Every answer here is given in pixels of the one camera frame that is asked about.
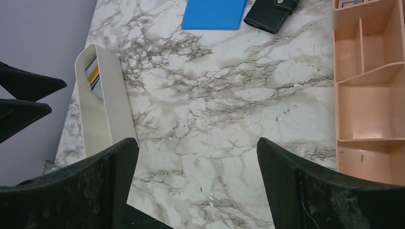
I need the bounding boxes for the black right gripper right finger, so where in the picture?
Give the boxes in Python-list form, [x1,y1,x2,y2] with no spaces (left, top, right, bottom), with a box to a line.
[256,137,405,229]

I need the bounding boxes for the black leather card holder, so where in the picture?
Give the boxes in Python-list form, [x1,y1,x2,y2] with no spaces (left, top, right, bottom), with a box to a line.
[243,0,299,34]

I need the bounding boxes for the blue flat board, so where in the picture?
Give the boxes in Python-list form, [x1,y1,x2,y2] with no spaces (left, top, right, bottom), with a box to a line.
[181,0,247,30]

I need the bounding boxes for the peach plastic file organizer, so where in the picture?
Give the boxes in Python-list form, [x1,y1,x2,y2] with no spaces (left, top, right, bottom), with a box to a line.
[332,0,405,186]

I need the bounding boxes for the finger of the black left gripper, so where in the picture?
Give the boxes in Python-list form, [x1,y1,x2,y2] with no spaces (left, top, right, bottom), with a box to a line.
[0,99,52,142]
[0,62,67,102]

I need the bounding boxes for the white oblong plastic tray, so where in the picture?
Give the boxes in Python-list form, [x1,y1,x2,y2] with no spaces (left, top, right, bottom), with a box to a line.
[75,43,137,157]

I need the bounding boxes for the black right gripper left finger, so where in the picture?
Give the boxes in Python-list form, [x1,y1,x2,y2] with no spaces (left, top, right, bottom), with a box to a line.
[0,137,139,229]

